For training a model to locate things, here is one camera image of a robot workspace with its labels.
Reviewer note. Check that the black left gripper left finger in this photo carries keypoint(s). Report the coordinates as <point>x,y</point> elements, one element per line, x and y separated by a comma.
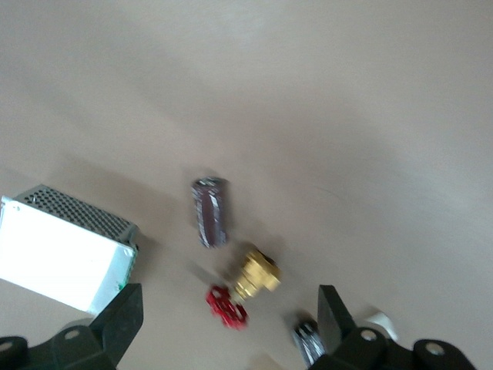
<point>111,331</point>

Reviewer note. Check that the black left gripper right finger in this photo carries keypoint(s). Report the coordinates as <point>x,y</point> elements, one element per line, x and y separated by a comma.
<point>341,335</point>

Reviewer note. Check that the dark brown cylindrical capacitor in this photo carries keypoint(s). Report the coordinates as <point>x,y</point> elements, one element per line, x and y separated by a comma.
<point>211,216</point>

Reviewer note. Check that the small black capacitor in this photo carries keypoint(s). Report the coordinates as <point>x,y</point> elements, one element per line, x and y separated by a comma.
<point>308,343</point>

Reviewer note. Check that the white curved plastic clip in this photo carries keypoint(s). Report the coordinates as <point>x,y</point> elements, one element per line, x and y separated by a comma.
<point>381,320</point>

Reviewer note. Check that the metal power supply box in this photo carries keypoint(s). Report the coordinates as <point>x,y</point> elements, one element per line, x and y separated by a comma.
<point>58,262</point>

